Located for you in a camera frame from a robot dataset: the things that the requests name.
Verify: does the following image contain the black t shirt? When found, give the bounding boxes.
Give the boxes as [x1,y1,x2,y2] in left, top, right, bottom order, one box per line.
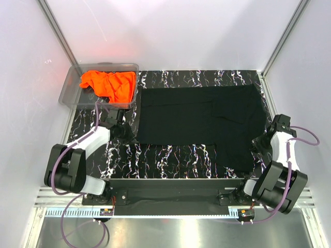
[137,85,267,173]

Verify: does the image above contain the clear plastic bin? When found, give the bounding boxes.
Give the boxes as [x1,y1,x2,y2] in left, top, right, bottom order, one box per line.
[58,63,139,109]

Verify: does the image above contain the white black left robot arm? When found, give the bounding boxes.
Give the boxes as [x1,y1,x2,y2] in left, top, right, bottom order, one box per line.
[44,109,135,205]

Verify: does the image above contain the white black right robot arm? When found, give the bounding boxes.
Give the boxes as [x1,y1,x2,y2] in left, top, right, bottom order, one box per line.
[235,114,308,214]

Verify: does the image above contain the orange t shirt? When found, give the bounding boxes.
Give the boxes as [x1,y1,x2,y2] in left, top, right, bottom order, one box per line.
[80,70,136,103]

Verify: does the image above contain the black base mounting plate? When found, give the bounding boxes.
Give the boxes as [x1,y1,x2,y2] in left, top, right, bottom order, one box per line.
[82,178,253,218]

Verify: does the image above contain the right black connector box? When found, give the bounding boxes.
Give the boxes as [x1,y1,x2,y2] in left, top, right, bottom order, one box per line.
[238,208,255,225]

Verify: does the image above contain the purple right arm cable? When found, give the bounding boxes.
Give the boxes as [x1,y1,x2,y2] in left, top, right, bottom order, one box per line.
[213,126,320,224]

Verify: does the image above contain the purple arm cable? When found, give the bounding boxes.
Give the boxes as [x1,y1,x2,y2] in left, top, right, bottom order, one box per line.
[213,126,320,224]
[51,102,114,247]

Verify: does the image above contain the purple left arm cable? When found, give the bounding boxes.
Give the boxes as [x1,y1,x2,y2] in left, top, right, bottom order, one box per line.
[51,102,114,247]

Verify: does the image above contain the aluminium front rail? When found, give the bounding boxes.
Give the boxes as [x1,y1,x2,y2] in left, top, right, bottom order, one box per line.
[34,187,315,208]

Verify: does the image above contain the white slotted cable duct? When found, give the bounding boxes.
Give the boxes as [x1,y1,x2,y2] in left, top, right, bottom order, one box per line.
[46,207,107,218]

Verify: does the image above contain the right aluminium frame post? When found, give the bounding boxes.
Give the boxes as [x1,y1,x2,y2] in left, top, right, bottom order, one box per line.
[261,0,310,78]

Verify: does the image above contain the aluminium frame post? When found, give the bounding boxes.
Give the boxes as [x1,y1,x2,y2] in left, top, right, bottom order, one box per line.
[261,0,310,78]
[36,0,78,65]

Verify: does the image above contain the left aluminium frame post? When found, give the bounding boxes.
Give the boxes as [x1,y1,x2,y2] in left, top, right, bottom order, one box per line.
[36,0,78,65]

